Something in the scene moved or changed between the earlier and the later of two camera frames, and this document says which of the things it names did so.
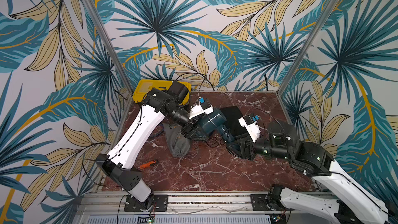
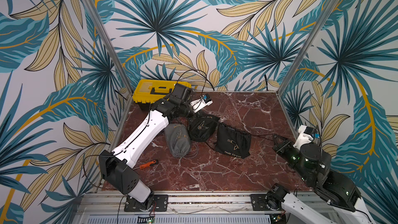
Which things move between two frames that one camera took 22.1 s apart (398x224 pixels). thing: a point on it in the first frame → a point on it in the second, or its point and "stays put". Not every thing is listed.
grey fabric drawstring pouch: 178,144 stays put
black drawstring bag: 232,114 → 232,142
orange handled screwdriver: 148,164 stays put
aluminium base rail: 183,207 stays put
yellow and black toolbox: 143,86 stays put
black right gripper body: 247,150 → 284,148
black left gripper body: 187,128 → 194,115
